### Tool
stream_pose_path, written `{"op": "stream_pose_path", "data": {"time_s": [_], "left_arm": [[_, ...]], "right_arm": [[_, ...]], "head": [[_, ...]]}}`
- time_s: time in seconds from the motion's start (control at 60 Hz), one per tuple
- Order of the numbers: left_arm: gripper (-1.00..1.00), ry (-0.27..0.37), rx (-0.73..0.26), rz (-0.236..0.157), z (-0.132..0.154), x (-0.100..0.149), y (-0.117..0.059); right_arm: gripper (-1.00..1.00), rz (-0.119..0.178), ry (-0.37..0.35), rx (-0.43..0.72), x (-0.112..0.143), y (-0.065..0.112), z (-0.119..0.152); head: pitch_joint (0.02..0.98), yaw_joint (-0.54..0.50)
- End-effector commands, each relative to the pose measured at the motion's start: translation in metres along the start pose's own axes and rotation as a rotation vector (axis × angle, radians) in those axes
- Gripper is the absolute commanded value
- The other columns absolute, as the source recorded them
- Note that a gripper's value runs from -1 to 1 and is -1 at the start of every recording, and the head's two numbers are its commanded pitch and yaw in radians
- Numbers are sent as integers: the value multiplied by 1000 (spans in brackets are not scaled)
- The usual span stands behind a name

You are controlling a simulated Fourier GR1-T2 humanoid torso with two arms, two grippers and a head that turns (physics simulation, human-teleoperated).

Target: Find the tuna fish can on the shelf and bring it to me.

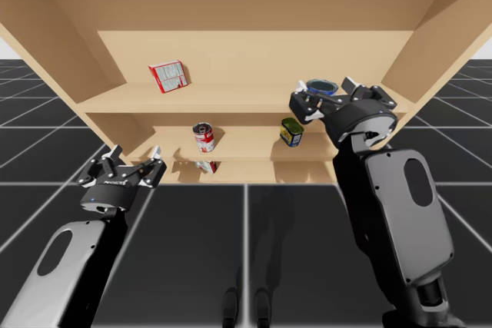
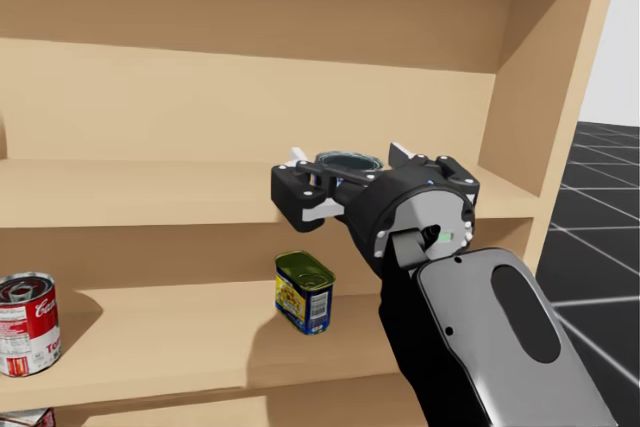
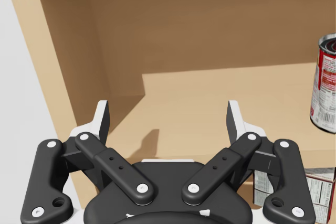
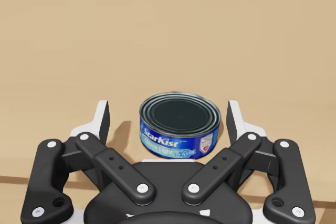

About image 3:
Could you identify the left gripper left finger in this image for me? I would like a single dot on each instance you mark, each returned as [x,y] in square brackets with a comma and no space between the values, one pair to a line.
[115,165]

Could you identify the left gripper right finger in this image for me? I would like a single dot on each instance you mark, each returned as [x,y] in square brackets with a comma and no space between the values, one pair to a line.
[223,163]

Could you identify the pale wooden shelf unit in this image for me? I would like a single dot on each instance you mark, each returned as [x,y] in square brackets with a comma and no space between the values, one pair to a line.
[183,51]

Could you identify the red and white can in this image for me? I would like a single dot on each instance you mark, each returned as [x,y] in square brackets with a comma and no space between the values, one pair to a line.
[325,82]

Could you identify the red and white carton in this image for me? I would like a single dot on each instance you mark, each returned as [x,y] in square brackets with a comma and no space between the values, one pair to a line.
[319,192]

